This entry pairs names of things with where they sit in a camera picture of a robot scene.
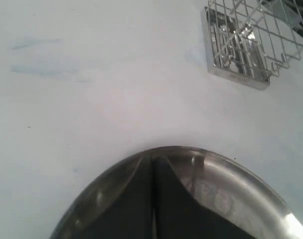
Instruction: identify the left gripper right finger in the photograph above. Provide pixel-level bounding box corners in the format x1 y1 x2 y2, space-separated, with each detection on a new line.
152 159 251 239

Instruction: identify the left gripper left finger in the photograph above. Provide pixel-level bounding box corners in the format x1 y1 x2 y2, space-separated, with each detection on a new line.
84 159 153 239

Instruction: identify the round steel plate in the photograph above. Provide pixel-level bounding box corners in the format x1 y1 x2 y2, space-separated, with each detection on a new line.
51 146 303 239

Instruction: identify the chrome wire utensil holder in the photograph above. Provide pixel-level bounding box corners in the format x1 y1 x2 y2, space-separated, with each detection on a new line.
201 0 303 90

